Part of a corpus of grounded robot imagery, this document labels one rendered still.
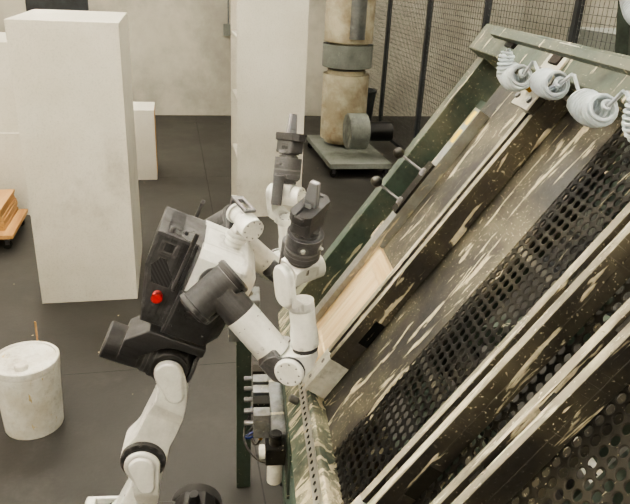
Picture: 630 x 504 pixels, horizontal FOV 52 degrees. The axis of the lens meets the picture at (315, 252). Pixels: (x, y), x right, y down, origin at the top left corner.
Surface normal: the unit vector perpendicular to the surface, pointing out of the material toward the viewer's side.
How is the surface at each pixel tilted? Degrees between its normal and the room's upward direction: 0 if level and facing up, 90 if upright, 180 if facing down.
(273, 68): 90
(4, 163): 90
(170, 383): 90
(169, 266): 90
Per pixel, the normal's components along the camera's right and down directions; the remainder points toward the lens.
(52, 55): 0.20, 0.40
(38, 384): 0.61, 0.38
